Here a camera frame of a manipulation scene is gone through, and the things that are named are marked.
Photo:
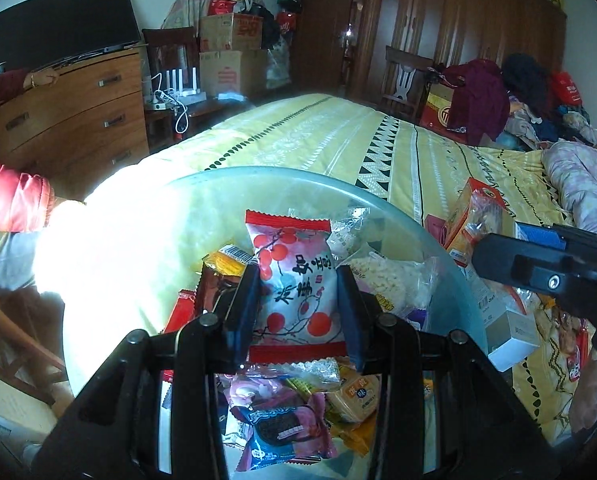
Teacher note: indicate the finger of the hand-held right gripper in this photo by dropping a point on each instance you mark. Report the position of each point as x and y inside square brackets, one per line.
[540, 235]
[518, 265]

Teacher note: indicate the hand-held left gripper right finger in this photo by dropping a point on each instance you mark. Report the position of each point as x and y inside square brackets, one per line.
[351, 310]

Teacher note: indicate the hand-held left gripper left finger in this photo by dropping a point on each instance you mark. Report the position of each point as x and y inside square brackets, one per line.
[241, 310]

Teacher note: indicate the maroon snack packet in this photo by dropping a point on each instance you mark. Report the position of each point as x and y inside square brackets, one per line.
[213, 290]

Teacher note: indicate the clear bag of white pieces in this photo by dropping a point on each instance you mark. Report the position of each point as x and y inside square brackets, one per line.
[393, 280]

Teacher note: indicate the yellow barcode snack packet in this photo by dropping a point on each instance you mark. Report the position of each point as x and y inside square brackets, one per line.
[226, 260]

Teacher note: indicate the clear snack packet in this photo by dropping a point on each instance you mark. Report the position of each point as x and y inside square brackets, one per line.
[483, 220]

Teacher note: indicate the red snack packet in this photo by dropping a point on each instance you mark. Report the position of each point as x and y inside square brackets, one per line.
[181, 310]

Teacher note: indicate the white persimmon print snack packet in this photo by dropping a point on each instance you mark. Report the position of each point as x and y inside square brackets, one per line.
[296, 280]

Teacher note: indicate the pile of mixed snack packets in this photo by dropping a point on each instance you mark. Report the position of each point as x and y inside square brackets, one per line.
[563, 340]

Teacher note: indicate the purple snack packet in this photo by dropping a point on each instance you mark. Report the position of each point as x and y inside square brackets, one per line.
[418, 319]

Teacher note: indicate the small clear snack bag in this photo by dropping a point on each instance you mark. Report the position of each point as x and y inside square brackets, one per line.
[348, 232]

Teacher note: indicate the silver snack packet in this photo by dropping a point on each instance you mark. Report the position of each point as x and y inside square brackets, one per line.
[298, 372]

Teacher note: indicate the tan biscuit packet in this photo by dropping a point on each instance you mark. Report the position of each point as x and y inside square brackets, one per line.
[356, 397]

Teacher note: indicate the clear plastic bowl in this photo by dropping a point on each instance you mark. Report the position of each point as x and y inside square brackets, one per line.
[128, 260]

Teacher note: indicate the pink sandwich cookie packet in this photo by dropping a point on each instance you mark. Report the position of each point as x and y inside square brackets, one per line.
[283, 430]

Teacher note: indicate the lilac floral quilt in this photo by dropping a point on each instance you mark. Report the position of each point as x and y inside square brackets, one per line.
[578, 185]

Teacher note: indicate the orange carton box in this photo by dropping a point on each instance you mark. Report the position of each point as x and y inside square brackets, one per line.
[461, 225]

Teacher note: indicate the white carton box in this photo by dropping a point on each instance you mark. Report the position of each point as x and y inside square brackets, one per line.
[508, 340]

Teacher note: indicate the small red packet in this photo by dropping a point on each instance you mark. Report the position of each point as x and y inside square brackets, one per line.
[436, 230]

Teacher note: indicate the maroon garment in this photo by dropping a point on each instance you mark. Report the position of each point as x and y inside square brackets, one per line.
[478, 100]

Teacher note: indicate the red shopping bag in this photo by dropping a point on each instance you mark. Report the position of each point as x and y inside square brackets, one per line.
[567, 87]

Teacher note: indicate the red gift box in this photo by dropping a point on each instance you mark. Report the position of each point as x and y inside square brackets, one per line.
[441, 115]

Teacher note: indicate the dark garment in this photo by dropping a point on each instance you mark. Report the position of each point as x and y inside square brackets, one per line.
[525, 77]

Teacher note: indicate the yellow patterned bed blanket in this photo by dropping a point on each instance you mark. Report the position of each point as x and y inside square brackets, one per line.
[303, 135]

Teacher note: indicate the dark wooden side table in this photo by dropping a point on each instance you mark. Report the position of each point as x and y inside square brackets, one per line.
[208, 112]

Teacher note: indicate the wooden chair with white back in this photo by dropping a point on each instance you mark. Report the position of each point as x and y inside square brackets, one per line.
[403, 85]

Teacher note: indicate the white face mask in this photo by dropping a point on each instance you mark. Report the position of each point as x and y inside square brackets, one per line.
[230, 96]

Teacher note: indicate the white power strip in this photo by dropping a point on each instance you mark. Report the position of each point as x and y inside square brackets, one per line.
[163, 102]

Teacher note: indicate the white router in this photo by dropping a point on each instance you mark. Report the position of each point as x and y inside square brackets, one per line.
[184, 89]

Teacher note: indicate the light wooden chair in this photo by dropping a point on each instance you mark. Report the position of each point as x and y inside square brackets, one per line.
[13, 350]

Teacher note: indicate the large plain cardboard box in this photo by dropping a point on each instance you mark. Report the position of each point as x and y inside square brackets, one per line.
[231, 75]

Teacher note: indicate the brown wooden wardrobe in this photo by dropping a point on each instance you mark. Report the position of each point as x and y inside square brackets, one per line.
[453, 15]

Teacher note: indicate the printed white plastic bag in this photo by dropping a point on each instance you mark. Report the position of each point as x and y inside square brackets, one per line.
[278, 65]

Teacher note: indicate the wooden dresser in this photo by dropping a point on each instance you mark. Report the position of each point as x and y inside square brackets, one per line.
[73, 115]

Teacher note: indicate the cardboard box with red print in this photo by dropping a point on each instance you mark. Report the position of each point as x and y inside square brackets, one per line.
[231, 32]

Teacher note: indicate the dark wooden chair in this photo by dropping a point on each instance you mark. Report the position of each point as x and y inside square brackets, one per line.
[168, 40]

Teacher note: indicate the black bag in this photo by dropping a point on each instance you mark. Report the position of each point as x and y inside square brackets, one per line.
[263, 25]

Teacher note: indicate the small red hanging bag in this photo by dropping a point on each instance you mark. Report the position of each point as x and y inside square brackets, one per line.
[287, 21]

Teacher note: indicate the red snack bag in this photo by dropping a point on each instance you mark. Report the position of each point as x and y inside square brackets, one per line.
[225, 6]

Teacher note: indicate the floral round board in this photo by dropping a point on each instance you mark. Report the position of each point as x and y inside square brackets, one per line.
[188, 0]

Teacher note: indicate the black television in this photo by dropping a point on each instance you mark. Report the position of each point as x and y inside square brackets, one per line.
[63, 25]

